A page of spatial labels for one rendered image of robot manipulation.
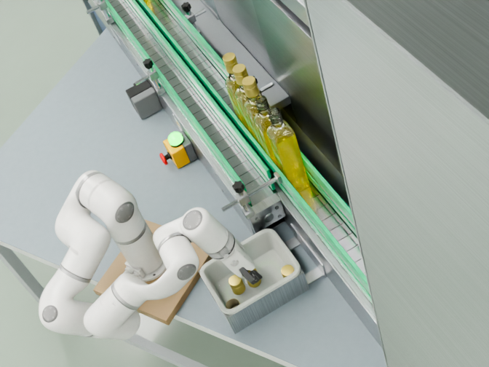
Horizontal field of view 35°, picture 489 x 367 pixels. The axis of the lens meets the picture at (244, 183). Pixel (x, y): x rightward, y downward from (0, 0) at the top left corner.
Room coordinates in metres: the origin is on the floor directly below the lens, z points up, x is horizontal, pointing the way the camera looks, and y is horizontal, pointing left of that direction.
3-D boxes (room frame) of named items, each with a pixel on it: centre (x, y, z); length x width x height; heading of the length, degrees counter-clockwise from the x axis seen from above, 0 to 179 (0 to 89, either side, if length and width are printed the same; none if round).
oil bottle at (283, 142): (1.33, -0.13, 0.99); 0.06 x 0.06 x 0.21; 12
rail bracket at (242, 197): (1.27, -0.01, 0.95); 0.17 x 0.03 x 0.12; 102
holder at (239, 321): (1.15, 0.04, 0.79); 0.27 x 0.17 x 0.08; 102
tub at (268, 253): (1.14, 0.07, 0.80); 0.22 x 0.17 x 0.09; 102
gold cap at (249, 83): (1.44, -0.10, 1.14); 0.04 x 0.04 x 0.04
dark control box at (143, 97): (1.96, 0.21, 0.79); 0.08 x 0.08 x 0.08; 12
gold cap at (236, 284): (1.14, 0.11, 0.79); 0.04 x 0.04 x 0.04
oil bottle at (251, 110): (1.44, -0.10, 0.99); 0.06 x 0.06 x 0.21; 11
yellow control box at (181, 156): (1.68, 0.15, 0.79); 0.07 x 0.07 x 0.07; 12
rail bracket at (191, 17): (2.06, -0.05, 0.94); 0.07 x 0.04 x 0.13; 102
